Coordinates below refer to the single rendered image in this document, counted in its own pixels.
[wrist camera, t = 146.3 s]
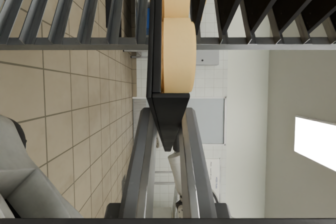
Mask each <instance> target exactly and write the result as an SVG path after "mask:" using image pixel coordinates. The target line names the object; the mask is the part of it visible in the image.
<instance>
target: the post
mask: <svg viewBox="0 0 336 224"><path fill-rule="evenodd" d="M310 38H311V41H312V44H303V43H302V40H301V37H283V40H284V43H285V44H275V41H274V38H273V37H256V42H257V44H247V39H246V37H229V38H228V40H229V44H220V41H219V37H201V44H196V50H336V44H330V42H329V39H328V37H310ZM148 45H149V38H148V37H146V44H136V41H135V37H119V38H118V44H112V45H109V44H108V42H107V40H106V37H92V38H91V41H90V45H81V44H80V43H79V42H78V40H77V37H64V39H63V43H62V45H53V44H52V43H51V42H50V41H49V40H48V38H47V37H37V38H36V41H35V44H34V45H25V44H23V43H22V42H21V41H20V40H18V37H9V39H8V42H7V44H6V45H0V50H148Z"/></svg>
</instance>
